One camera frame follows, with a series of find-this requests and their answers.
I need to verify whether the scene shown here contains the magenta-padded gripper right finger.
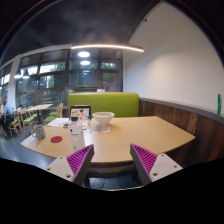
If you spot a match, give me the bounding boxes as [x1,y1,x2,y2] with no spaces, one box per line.
[129,143,184,187]

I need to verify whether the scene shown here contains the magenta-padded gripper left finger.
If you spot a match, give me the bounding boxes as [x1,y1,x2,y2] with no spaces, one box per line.
[45,143,96,187]

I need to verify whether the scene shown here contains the clear plastic water bottle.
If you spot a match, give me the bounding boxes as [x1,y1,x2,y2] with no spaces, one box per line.
[68,115,86,153]

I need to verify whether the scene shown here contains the flat round red coaster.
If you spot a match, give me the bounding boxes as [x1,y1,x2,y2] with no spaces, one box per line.
[50,135,64,144]

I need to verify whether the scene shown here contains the green speckled white mug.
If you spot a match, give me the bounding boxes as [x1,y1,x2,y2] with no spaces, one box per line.
[30,123,46,141]

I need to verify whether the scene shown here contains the white open booklet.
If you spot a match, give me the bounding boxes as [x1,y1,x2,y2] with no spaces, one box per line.
[46,117,70,128]

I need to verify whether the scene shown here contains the white paper napkin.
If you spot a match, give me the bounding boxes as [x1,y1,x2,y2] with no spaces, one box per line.
[98,124,113,133]

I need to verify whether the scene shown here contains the light wooden dining table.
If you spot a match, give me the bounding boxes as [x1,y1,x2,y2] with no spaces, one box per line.
[25,103,54,125]

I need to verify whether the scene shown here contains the white bowl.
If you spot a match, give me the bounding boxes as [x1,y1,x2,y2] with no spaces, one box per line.
[91,111,116,127]

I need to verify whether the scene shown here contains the person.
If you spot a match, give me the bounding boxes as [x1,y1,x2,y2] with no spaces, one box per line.
[1,100,15,137]

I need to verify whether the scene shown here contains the green upholstered bench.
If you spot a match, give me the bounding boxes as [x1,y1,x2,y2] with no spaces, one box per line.
[67,92,140,118]

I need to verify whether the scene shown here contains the round pendant lamps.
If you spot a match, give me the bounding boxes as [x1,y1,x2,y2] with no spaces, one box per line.
[13,50,91,80]

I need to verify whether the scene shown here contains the long linear ceiling light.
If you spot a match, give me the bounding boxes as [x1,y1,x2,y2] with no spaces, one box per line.
[70,43,145,53]

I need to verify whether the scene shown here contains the green wall sign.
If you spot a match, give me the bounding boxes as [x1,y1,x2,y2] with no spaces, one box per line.
[217,93,223,116]

